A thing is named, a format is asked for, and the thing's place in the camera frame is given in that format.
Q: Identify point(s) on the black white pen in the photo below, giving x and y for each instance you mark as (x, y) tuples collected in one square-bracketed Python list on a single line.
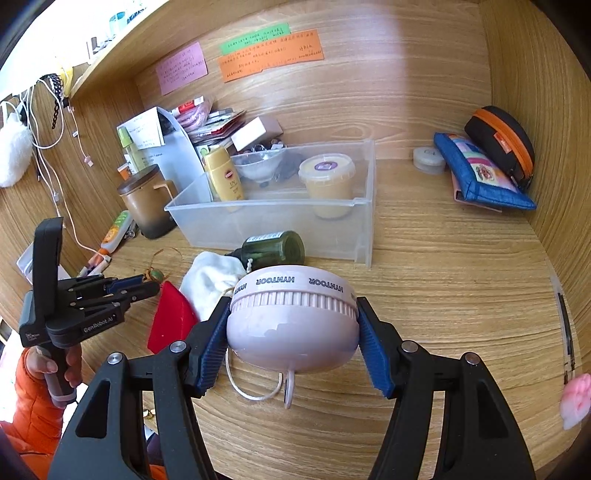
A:
[(564, 318)]

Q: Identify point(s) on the stack of paper packets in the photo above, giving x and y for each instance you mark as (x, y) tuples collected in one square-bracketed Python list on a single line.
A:
[(217, 127)]

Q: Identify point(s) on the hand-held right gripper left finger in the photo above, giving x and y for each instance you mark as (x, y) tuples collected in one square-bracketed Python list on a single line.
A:
[(211, 353)]

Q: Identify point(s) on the small white round container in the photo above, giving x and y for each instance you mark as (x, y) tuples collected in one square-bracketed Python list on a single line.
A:
[(428, 160)]

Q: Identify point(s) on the clear plastic bowl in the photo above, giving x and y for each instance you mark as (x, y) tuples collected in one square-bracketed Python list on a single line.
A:
[(258, 166)]

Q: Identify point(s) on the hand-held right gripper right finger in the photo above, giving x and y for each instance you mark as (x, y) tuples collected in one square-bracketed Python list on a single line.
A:
[(375, 353)]

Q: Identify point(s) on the green bead charm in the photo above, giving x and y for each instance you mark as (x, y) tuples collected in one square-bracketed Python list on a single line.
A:
[(154, 275)]

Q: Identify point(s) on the small white brown box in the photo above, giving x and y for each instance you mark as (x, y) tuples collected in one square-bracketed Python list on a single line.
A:
[(254, 134)]

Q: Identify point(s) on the wooden shelf board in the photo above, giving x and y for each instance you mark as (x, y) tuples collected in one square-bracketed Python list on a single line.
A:
[(115, 55)]

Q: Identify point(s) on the white marker pens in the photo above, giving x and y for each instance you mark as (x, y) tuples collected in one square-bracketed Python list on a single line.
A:
[(96, 264)]

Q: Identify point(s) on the person's left hand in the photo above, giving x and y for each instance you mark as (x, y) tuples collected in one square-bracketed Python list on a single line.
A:
[(39, 362)]

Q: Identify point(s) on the blue zip pouch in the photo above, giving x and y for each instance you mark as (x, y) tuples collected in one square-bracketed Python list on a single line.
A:
[(466, 170)]

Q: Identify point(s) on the white file holder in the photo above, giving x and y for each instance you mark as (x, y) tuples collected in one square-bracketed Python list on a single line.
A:
[(180, 152)]

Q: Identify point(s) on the pink cat paw toy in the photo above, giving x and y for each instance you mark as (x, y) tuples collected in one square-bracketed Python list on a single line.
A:
[(575, 399)]

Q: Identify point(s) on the red triangular pouch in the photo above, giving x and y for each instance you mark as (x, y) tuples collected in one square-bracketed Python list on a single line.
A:
[(171, 318)]

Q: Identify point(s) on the green orange tube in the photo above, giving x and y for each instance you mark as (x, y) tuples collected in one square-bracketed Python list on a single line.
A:
[(115, 230)]

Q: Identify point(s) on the brown mug with lid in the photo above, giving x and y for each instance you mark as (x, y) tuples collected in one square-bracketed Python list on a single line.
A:
[(143, 203)]

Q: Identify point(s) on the yellow sunscreen bottle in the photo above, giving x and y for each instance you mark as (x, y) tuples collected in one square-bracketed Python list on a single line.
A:
[(224, 177)]

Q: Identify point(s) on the pink round portable fan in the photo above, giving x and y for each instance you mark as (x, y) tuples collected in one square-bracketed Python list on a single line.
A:
[(291, 332)]

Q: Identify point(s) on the clear plastic storage box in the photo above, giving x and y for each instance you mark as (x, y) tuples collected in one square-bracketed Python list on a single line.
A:
[(277, 221)]

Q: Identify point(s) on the white cloth pouch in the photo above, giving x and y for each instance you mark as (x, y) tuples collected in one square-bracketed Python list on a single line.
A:
[(207, 281)]

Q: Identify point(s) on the black case with orange zip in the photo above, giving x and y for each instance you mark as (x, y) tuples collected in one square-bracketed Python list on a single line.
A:
[(498, 134)]

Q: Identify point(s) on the orange paper note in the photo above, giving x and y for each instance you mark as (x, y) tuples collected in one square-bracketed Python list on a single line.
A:
[(272, 60)]

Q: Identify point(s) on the green paper note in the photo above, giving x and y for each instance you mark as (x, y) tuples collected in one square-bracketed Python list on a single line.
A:
[(254, 39)]

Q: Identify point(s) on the white fluffy toy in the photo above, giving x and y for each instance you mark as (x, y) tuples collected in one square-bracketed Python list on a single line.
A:
[(11, 147)]

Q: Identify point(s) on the clear lidded cream tub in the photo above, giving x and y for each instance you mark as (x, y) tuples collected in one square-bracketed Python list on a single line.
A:
[(325, 180)]

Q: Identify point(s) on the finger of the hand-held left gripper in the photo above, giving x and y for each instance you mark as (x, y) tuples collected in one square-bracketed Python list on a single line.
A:
[(145, 291), (131, 281)]

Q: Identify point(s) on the tall green spray bottle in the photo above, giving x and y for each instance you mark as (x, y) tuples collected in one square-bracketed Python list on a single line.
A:
[(129, 147)]

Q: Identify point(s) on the pink wallet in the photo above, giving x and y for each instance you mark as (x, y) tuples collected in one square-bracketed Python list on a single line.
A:
[(458, 191)]

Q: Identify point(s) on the small orange box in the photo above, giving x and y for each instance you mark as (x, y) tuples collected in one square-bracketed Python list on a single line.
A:
[(123, 172)]

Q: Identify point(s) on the dark green glass bottle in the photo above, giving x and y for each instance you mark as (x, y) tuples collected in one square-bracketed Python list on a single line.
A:
[(272, 249)]

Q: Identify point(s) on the pink paper note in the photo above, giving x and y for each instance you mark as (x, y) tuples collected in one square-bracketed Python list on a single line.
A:
[(181, 68)]

